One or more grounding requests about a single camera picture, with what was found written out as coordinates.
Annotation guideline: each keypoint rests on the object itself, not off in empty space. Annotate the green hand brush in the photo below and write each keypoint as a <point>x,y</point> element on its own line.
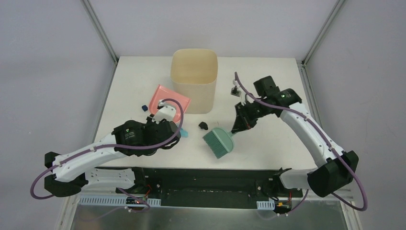
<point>220,141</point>

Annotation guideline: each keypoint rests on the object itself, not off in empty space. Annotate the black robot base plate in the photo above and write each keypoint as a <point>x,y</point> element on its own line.
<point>210,188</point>

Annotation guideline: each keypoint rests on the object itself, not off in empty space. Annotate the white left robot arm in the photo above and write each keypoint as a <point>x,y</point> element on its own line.
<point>74,172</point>

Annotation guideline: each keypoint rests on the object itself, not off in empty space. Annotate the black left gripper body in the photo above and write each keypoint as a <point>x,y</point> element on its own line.
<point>174,131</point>

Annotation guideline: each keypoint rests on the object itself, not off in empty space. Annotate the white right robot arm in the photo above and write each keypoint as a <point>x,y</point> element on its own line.
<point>334,165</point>

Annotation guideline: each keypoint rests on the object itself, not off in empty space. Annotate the small black paper scrap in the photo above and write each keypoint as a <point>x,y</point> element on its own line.
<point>203,126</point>

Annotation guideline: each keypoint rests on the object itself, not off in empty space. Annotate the beige plastic waste bin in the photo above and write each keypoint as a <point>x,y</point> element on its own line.
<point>194,74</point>

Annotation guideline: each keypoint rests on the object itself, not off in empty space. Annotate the light blue paper scrap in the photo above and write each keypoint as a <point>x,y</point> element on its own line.
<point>183,133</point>

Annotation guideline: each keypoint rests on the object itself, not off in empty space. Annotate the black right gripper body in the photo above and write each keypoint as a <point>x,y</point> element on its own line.
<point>251,112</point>

